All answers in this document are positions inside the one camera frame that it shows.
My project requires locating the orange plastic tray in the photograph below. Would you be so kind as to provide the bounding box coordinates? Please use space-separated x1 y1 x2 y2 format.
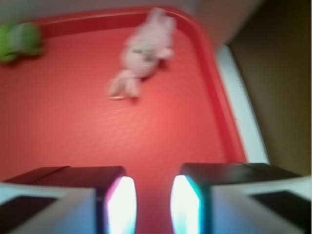
0 7 246 234

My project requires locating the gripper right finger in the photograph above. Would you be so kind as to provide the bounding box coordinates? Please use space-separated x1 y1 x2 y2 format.
170 163 312 234

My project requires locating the brown cardboard panel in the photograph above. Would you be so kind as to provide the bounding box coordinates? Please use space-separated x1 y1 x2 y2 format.
230 0 312 176

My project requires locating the green plush frog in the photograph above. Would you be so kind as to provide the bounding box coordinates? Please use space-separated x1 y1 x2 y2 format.
0 22 43 63

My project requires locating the pink plush bunny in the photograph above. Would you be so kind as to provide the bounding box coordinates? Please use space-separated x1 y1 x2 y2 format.
107 7 176 100

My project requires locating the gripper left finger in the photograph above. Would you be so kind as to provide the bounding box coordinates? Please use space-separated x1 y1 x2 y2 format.
0 166 137 234

